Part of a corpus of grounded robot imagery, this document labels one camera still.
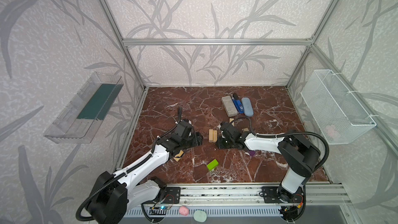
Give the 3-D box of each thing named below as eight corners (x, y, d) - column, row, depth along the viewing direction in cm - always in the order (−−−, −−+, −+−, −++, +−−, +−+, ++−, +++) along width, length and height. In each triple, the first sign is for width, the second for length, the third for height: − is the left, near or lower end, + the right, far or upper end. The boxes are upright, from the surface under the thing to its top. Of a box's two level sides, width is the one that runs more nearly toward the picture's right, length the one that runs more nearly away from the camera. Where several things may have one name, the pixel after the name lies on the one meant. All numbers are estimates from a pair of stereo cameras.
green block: (210, 171, 83) (210, 170, 81) (206, 166, 85) (206, 164, 83) (219, 164, 85) (219, 163, 83) (214, 159, 87) (215, 157, 85)
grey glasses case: (228, 117, 105) (228, 114, 102) (220, 99, 116) (221, 96, 113) (238, 115, 106) (238, 112, 104) (229, 97, 117) (230, 94, 114)
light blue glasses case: (244, 116, 105) (245, 114, 103) (241, 99, 115) (241, 97, 112) (252, 116, 105) (253, 114, 103) (249, 99, 115) (250, 97, 112)
